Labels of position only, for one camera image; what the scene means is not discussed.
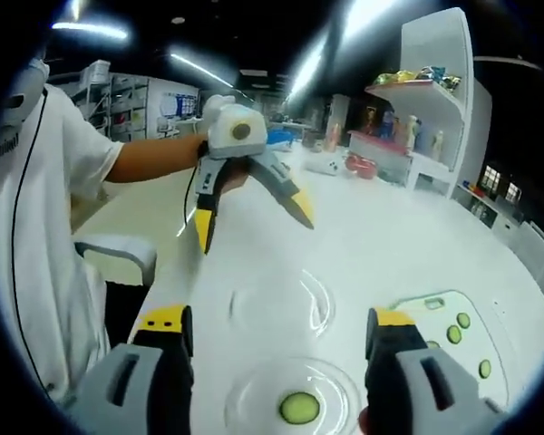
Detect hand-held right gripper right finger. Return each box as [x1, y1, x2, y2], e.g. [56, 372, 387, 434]
[364, 306, 505, 435]

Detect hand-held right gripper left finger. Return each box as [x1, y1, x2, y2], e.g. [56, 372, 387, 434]
[72, 304, 196, 435]

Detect cucumber slices group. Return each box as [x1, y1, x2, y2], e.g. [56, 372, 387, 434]
[423, 311, 493, 381]

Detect clear plastic bowl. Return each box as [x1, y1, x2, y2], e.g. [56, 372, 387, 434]
[228, 268, 337, 339]

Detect clear petri dish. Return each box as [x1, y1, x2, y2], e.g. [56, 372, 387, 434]
[223, 355, 368, 435]

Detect round green cucumber slice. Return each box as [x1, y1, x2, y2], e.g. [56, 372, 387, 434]
[278, 391, 322, 425]

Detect person's left hand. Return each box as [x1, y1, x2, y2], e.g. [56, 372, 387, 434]
[219, 159, 252, 195]

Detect person's right hand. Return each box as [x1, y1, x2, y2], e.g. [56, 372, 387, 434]
[356, 404, 372, 435]

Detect blue plastic container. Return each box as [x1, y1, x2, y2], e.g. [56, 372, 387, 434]
[267, 128, 310, 143]

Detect white green cutting board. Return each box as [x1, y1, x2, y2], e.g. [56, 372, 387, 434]
[387, 289, 511, 410]

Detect glass bowl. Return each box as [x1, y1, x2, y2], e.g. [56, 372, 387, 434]
[343, 151, 379, 181]

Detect short ceiling light strip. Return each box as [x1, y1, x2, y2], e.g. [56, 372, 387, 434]
[52, 20, 130, 42]
[286, 34, 330, 106]
[168, 43, 239, 88]

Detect white grey chair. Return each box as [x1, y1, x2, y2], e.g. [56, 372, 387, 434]
[73, 234, 158, 287]

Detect blue label water bottle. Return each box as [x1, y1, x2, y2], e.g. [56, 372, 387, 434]
[380, 108, 396, 138]

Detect grey storage rack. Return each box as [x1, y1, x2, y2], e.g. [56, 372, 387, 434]
[83, 58, 151, 142]

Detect person in white shirt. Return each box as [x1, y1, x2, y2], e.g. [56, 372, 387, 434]
[0, 83, 126, 401]

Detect low white cabinet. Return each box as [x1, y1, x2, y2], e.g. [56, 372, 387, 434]
[452, 180, 525, 230]

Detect dark blue snack packet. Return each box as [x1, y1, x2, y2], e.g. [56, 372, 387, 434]
[419, 65, 462, 94]

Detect white display shelf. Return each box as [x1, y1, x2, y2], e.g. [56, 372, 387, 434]
[347, 7, 475, 200]

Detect white worn neck device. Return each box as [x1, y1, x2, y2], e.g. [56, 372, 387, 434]
[0, 58, 52, 137]

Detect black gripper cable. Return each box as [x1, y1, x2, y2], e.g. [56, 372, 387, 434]
[177, 162, 202, 237]

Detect white wall board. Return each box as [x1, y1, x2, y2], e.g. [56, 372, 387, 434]
[160, 90, 199, 121]

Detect black device cable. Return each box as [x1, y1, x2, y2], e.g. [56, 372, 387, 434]
[10, 88, 50, 400]

